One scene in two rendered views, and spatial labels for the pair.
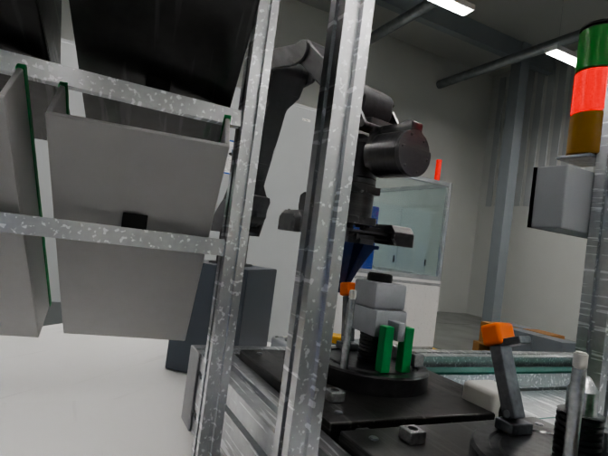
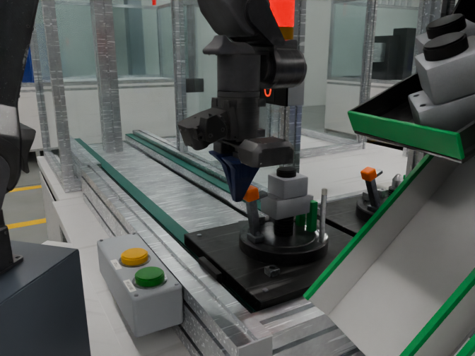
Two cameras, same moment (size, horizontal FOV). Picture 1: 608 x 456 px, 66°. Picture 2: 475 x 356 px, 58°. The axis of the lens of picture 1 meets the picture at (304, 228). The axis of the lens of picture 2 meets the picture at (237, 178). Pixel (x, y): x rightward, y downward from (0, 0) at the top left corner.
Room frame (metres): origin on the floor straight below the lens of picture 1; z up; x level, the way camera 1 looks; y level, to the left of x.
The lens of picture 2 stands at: (0.67, 0.52, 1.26)
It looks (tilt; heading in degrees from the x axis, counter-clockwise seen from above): 16 degrees down; 266
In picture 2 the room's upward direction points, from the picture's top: straight up
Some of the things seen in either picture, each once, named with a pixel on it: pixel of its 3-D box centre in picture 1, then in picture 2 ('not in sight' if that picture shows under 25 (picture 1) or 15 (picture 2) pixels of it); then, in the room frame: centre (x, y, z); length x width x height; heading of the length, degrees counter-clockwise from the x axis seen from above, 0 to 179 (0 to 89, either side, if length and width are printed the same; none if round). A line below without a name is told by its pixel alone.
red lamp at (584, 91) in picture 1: (596, 95); (280, 13); (0.54, -0.32, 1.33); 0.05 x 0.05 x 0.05
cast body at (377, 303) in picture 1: (382, 303); (290, 189); (0.55, -0.10, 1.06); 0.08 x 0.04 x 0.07; 26
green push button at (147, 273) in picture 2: not in sight; (150, 279); (0.76, -0.02, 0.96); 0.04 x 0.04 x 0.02
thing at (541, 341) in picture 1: (534, 347); not in sight; (5.84, -3.03, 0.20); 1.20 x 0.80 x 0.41; 26
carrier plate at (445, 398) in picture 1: (366, 384); (283, 250); (0.56, -0.10, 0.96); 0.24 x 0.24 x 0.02; 26
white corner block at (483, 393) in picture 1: (491, 403); not in sight; (0.52, -0.23, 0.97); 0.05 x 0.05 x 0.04; 26
